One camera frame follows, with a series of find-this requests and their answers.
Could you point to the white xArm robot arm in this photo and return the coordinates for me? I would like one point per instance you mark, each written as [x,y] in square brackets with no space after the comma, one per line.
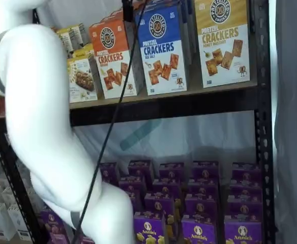
[36,76]

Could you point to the black metal shelf rack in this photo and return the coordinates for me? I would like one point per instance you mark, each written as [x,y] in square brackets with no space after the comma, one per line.
[163,109]

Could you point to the purple Annie's snack box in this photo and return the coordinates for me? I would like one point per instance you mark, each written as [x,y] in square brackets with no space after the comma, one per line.
[132,184]
[158,203]
[109,172]
[171,170]
[202,231]
[246,172]
[166,186]
[203,186]
[148,228]
[205,169]
[54,226]
[242,233]
[203,206]
[139,167]
[245,207]
[246,189]

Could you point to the blue pretzel crackers box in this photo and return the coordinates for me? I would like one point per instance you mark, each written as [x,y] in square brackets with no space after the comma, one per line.
[161,50]

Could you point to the orange pretzel crackers box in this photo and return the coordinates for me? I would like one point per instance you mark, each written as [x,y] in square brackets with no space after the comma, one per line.
[110,19]
[113,56]

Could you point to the cream granola bar box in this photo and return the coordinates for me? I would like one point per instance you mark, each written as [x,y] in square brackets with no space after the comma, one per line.
[78,33]
[63,38]
[81,52]
[81,78]

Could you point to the yellow pretzel crackers box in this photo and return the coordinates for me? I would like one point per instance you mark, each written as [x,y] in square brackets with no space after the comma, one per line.
[224,43]

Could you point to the translucent plastic sheet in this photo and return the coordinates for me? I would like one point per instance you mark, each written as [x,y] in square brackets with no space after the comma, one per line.
[189,137]

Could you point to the wooden board under cracker boxes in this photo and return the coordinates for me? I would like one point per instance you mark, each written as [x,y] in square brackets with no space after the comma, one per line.
[195,85]

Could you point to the white curtain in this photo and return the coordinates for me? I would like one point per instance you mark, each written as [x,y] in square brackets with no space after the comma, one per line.
[291,127]

